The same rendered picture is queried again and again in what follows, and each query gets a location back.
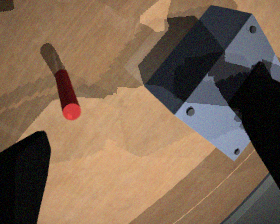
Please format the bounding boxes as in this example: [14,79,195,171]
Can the red peg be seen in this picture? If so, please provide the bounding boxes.
[55,69,81,121]

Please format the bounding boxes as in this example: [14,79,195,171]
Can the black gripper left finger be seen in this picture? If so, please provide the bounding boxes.
[0,131,51,224]

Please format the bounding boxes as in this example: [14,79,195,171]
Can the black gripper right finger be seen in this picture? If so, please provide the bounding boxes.
[241,103,280,189]

